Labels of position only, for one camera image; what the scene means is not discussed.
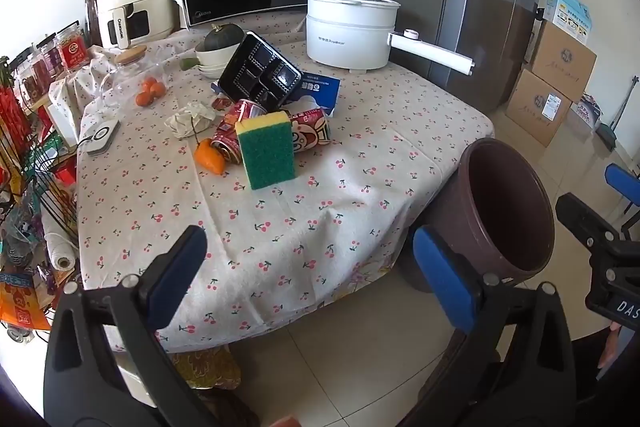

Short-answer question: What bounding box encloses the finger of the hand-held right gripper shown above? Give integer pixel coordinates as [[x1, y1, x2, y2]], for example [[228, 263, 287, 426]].
[[604, 163, 640, 238], [555, 193, 627, 254]]

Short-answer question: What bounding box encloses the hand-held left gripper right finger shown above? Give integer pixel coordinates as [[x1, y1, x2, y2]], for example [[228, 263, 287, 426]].
[[412, 226, 578, 427]]

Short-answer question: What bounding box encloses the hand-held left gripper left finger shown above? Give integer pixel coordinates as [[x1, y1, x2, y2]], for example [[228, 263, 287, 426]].
[[44, 225, 236, 427]]

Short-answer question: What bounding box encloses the brown plastic bin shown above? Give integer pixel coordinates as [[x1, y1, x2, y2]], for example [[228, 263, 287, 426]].
[[400, 138, 556, 293]]

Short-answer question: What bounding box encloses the orange bell pepper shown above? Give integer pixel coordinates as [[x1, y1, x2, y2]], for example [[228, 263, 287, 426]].
[[194, 138, 227, 175]]

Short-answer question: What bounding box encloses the green and yellow sponge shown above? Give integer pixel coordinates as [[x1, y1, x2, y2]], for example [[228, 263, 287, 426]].
[[235, 109, 297, 191]]

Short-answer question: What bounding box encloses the white tissue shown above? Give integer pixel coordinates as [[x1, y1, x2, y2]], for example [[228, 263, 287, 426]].
[[166, 102, 217, 138]]

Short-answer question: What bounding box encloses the red cartoon drink can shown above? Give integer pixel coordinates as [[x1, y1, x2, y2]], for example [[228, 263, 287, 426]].
[[287, 107, 332, 155]]

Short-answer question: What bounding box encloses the black plastic food tray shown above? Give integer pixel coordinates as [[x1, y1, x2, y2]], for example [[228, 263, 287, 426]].
[[218, 32, 303, 112]]

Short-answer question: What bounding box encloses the blue tissue pack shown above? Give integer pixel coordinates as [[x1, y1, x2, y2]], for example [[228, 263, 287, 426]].
[[287, 74, 342, 116]]

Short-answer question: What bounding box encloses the person's right hand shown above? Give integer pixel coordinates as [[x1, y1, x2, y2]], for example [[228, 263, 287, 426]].
[[597, 324, 624, 371]]

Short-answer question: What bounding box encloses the printed bag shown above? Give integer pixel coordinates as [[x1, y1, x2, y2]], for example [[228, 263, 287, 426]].
[[570, 93, 603, 128]]

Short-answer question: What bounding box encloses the brown cardboard box with label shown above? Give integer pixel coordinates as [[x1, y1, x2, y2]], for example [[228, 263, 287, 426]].
[[505, 69, 573, 148]]

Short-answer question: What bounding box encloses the cherry print tablecloth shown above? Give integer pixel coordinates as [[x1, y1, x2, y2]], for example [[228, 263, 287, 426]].
[[75, 4, 496, 353]]

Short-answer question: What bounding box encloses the blue and white carton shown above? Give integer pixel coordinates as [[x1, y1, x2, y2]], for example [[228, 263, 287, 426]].
[[545, 0, 591, 45]]

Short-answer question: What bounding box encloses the white deep plate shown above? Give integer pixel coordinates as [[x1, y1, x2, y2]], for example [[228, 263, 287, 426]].
[[196, 57, 241, 80]]

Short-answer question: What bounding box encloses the glass jar with wooden lid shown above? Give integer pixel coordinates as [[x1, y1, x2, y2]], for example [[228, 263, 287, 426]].
[[100, 45, 168, 108]]

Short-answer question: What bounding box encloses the grey refrigerator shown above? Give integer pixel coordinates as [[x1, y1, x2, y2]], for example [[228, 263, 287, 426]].
[[390, 0, 546, 112]]

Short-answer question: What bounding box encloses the dark green pumpkin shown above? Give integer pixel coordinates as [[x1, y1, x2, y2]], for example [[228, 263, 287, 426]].
[[202, 23, 246, 52]]

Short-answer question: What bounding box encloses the red label jar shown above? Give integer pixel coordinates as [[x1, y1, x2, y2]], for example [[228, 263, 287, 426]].
[[57, 27, 91, 70]]

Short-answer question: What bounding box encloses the white electric cooking pot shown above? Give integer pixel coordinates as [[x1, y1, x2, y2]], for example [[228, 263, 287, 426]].
[[304, 0, 476, 76]]

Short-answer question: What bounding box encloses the dark dustpan with handle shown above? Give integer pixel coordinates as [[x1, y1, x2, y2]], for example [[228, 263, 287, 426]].
[[597, 76, 640, 152]]

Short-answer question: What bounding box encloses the white string spool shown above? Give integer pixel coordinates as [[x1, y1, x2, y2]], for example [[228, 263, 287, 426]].
[[42, 212, 78, 272]]

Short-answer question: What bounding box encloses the white wireless charger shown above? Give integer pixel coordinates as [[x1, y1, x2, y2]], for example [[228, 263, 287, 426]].
[[80, 114, 121, 156]]

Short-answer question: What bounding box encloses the wire rack with packets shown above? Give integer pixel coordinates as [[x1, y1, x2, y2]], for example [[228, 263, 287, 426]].
[[0, 57, 81, 343]]

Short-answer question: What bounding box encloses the white bowl with green handle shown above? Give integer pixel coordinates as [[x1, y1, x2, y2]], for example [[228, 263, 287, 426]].
[[180, 42, 241, 72]]

